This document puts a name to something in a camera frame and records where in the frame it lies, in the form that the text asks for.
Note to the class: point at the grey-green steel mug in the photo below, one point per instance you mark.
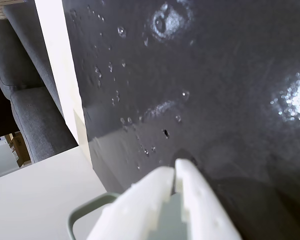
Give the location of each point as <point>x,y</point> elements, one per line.
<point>171,220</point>

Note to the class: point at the grey fabric sofa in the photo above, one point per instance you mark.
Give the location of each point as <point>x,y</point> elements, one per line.
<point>32,120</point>

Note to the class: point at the brown cardboard box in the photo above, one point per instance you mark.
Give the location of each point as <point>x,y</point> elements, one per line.
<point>20,146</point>

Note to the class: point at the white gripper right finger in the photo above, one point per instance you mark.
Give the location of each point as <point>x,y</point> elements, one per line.
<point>202,212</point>

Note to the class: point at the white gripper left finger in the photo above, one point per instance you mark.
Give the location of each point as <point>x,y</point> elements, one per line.
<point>130,210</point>

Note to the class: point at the black table mat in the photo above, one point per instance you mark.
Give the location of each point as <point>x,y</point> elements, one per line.
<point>215,75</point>

